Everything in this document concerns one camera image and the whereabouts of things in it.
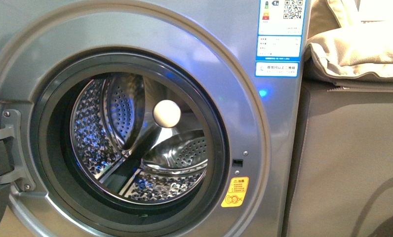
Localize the grey front-load washing machine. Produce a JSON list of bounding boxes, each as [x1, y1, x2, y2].
[[0, 0, 312, 237]]

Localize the grey sofa side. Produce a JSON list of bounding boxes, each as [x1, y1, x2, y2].
[[282, 81, 393, 237]]

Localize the white energy label sticker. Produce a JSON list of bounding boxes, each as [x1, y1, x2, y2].
[[255, 0, 308, 78]]

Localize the beige sofa cushion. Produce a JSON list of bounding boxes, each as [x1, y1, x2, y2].
[[303, 0, 393, 89]]

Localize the orange warning sticker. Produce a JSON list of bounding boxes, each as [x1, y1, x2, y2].
[[221, 177, 249, 207]]

